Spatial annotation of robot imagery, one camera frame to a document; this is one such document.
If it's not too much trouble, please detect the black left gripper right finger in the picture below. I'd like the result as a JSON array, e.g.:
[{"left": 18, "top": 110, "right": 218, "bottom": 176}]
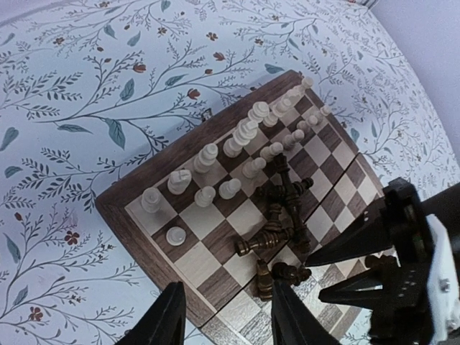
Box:
[{"left": 271, "top": 280, "right": 340, "bottom": 345}]

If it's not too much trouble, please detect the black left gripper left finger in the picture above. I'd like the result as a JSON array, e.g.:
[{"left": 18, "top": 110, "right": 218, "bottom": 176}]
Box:
[{"left": 120, "top": 282, "right": 186, "bottom": 345}]

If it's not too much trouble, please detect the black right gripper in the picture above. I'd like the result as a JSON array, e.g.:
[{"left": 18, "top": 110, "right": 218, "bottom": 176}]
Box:
[{"left": 307, "top": 178, "right": 442, "bottom": 344}]

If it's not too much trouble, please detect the white chess pawn front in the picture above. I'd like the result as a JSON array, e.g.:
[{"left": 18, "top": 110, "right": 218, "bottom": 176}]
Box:
[{"left": 165, "top": 226, "right": 187, "bottom": 247}]

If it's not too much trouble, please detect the white chess pawn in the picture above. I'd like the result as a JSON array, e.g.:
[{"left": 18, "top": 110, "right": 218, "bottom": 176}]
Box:
[
  {"left": 165, "top": 226, "right": 187, "bottom": 247},
  {"left": 194, "top": 185, "right": 216, "bottom": 208}
]

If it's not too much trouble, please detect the pile of dark chess pieces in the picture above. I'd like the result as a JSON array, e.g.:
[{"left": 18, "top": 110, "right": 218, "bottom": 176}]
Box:
[{"left": 235, "top": 154, "right": 313, "bottom": 302}]

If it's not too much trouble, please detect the white chess rook corner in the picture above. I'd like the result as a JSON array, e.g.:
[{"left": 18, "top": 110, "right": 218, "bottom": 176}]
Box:
[{"left": 141, "top": 187, "right": 162, "bottom": 214}]

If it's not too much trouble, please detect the wooden chess board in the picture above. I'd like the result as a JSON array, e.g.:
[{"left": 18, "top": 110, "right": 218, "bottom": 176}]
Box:
[{"left": 96, "top": 70, "right": 382, "bottom": 344}]

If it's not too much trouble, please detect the row of white chess pieces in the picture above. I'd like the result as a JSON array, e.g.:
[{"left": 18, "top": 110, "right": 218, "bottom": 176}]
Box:
[{"left": 167, "top": 75, "right": 331, "bottom": 201}]

